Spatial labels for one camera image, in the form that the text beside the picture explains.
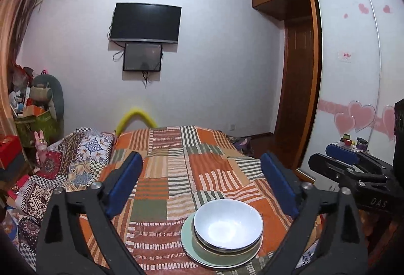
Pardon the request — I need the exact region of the mint green bowl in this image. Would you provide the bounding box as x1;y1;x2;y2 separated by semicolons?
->
194;227;264;252

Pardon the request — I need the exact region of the red box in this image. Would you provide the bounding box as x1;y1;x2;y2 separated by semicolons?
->
0;135;24;170

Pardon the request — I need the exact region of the striped patchwork blanket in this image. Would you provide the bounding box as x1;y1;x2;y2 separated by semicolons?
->
79;125;319;275

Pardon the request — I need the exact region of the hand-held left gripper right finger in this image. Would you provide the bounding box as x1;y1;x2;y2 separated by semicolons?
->
260;152;369;275

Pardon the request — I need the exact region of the wooden door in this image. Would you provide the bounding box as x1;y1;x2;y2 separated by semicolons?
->
274;0;322;168

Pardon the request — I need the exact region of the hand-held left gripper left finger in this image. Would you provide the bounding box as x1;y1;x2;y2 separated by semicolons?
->
37;151;144;275

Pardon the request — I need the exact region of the white bowl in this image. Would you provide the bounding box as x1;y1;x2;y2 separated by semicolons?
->
193;199;264;251

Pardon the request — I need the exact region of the pink rabbit toy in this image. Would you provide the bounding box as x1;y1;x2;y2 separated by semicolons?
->
34;130;48;165

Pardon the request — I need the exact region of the mint green plate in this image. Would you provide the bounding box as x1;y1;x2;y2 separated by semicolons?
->
181;213;263;269

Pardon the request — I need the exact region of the dark backpack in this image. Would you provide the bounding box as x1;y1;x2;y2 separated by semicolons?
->
232;136;253;155

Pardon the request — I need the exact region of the white wardrobe sliding door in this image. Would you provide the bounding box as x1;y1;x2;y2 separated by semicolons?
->
295;0;404;184

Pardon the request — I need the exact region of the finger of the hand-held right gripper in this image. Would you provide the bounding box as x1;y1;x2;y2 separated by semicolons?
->
308;153;389;184
326;142;392;170

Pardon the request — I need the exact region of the pile of toys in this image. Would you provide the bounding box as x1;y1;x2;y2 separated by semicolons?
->
9;63;35;118

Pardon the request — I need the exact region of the black wall television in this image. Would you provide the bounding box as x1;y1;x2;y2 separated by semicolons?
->
110;2;182;44

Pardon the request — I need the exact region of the pink orange curtain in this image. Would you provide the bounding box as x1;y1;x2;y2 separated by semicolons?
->
0;0;41;124

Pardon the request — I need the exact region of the grey plush toy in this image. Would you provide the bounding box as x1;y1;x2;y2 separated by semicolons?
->
32;73;64;121

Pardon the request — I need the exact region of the blue patterned quilt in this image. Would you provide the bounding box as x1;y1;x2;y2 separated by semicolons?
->
6;127;115;269

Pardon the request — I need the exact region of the small black monitor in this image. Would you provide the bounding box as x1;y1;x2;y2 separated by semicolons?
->
123;43;163;72

